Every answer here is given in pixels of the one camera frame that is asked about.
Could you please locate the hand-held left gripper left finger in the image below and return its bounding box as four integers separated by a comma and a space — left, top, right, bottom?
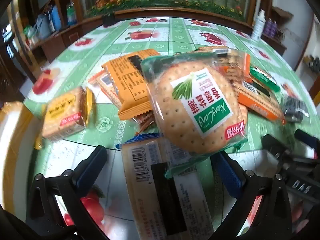
25, 145, 113, 240

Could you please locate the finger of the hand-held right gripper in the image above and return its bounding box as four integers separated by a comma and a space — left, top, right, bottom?
294, 129, 320, 159
261, 134, 293, 167

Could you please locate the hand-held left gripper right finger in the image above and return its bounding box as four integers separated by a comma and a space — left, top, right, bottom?
212, 151, 293, 240

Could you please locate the grey snack packet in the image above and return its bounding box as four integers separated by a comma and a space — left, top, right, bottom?
281, 96, 310, 123

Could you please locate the orange cracker packet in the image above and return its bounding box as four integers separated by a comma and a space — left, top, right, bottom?
231, 79, 287, 126

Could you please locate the blue-edged cracker packet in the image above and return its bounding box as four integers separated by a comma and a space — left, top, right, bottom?
115, 132, 216, 240

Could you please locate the yellow cracker packet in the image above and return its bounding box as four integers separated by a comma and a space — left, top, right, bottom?
34, 86, 96, 150

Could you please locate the long green cracker packet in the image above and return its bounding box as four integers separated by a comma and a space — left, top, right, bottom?
249, 66, 281, 92

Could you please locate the orange zigzag-edged packet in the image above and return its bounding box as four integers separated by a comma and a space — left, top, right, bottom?
132, 110, 160, 137

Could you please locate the round cracker green packet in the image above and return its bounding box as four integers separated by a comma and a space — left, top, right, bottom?
139, 51, 249, 179

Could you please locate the clear orange-edged cracker packet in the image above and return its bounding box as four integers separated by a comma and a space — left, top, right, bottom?
87, 69, 120, 105

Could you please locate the orange printed snack packet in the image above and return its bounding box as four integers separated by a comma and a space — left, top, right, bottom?
101, 49, 162, 120

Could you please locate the yellow tray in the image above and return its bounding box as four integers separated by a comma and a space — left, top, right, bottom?
0, 101, 44, 205

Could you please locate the white bottle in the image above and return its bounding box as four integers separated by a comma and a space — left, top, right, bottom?
251, 9, 265, 42

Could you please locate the brown cardboard box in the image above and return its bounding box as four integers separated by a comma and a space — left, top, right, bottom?
272, 6, 293, 24

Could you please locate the green fruit-print tablecloth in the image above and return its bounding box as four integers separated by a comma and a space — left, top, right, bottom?
24, 16, 320, 240

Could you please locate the green white box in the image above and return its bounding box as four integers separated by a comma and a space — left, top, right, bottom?
23, 25, 38, 43

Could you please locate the grey-blue kettle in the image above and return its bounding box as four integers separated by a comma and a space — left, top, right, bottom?
34, 14, 53, 39

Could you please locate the small black device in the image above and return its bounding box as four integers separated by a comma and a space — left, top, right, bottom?
102, 14, 117, 28

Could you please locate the blue thermos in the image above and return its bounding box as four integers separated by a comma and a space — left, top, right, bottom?
49, 5, 62, 32

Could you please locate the green labelled bottle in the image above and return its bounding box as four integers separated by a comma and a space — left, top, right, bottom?
66, 2, 77, 27

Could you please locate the brown wooden wall cabinet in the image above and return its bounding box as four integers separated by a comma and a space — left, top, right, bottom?
15, 0, 288, 65

